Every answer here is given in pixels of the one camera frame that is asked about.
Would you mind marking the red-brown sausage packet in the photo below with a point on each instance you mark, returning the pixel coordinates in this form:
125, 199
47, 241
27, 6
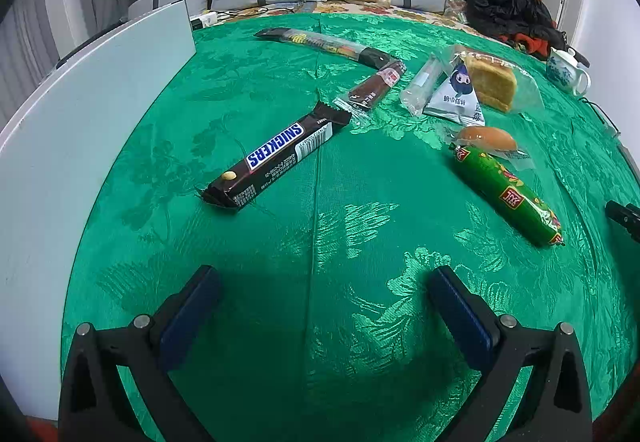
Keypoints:
372, 89

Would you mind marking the white power strip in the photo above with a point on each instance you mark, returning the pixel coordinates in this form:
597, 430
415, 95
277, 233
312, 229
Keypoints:
202, 20

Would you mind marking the black clothing pile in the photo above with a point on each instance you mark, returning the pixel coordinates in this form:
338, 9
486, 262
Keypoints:
505, 6

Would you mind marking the eyeglasses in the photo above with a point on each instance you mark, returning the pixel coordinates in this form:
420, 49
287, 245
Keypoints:
600, 116

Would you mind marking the white board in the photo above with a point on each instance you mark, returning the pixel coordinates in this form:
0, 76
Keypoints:
75, 131

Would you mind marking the clear narrow snack packet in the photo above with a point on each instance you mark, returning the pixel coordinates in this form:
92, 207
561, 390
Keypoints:
422, 84

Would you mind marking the floral bedsheet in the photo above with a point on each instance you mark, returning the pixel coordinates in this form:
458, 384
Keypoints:
425, 14

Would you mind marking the white and blue teapot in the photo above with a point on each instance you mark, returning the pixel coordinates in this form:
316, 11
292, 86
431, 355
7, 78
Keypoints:
565, 69

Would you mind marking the sliced cake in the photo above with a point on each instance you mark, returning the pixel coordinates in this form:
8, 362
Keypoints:
492, 79

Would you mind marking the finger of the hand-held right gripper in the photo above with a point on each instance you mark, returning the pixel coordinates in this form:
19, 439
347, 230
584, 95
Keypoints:
625, 218

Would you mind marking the dark brown chocolate bar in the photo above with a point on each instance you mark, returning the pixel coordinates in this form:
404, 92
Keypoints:
272, 155

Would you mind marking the long dark snack packet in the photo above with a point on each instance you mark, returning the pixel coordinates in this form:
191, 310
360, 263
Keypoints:
320, 43

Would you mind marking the green patterned tablecloth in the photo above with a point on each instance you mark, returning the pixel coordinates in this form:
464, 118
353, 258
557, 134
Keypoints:
350, 232

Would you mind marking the small bun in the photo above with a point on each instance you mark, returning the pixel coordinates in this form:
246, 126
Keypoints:
487, 140

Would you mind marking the clear plastic bag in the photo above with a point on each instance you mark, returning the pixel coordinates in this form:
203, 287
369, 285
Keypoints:
455, 4

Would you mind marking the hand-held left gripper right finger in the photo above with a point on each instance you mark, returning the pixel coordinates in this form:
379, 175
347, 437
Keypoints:
462, 317

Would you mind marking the white triangular snack packet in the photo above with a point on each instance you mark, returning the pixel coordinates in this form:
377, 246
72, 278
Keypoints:
455, 96

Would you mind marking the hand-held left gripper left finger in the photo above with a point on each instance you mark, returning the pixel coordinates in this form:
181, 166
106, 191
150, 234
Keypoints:
187, 317

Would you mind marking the green sausage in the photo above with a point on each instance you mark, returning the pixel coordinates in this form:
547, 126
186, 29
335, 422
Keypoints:
505, 192

